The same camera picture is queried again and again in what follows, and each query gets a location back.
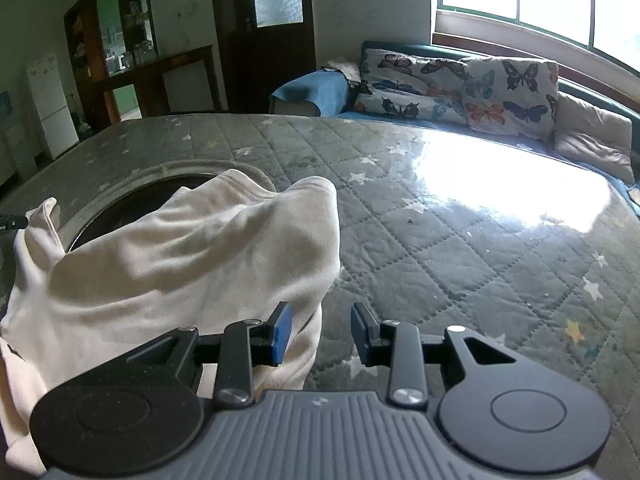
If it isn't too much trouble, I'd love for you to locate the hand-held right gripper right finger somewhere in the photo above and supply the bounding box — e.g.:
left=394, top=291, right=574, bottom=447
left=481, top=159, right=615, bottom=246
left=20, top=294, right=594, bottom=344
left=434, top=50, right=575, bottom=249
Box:
left=350, top=301, right=519, bottom=407

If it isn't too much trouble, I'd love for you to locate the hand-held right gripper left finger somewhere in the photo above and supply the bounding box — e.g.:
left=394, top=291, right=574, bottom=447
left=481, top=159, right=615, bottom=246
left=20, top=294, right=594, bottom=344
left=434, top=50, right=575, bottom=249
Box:
left=125, top=301, right=294, bottom=407

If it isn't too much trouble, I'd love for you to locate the cream fleece garment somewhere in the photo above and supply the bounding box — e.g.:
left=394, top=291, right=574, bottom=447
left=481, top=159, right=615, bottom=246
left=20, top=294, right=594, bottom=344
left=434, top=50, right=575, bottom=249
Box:
left=0, top=169, right=342, bottom=463

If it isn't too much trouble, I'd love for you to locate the white refrigerator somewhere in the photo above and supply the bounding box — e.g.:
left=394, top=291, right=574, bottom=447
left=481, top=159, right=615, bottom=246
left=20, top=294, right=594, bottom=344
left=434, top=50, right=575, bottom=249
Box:
left=26, top=52, right=81, bottom=159

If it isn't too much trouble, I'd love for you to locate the dark wooden shelf cabinet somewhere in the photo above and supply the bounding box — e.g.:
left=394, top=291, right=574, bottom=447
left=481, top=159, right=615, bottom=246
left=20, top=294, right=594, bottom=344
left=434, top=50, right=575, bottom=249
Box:
left=64, top=0, right=161, bottom=132

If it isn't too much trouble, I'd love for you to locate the dark wooden counter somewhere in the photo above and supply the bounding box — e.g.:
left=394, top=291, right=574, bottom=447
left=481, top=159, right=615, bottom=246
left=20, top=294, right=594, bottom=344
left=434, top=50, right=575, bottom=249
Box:
left=102, top=44, right=224, bottom=124

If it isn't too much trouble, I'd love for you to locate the blue towel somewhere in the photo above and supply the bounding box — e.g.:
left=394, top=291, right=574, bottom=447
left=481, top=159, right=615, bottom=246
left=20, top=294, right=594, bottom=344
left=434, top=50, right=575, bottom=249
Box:
left=270, top=70, right=351, bottom=118

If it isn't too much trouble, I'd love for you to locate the long butterfly print pillow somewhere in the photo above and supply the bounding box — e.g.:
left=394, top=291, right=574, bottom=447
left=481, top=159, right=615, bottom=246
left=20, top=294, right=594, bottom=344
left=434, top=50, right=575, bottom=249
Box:
left=354, top=47, right=472, bottom=126

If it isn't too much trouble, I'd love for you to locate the white crochet cloth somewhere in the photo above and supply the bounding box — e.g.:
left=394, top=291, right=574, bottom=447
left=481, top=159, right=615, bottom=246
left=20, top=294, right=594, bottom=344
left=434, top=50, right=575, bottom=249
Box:
left=320, top=60, right=362, bottom=85

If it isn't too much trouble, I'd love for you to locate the dark wooden glass-panel door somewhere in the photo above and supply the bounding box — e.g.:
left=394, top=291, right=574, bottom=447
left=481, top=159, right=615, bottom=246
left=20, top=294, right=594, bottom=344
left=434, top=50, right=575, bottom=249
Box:
left=209, top=0, right=317, bottom=114

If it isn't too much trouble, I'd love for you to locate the square butterfly print pillow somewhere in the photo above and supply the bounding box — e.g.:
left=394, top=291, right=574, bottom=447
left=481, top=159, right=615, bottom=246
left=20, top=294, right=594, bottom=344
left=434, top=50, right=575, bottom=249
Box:
left=460, top=56, right=560, bottom=142

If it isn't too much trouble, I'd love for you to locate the beige cushion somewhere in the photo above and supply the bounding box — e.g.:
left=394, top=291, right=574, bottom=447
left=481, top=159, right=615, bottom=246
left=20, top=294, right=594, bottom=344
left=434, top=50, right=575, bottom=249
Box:
left=552, top=92, right=636, bottom=185

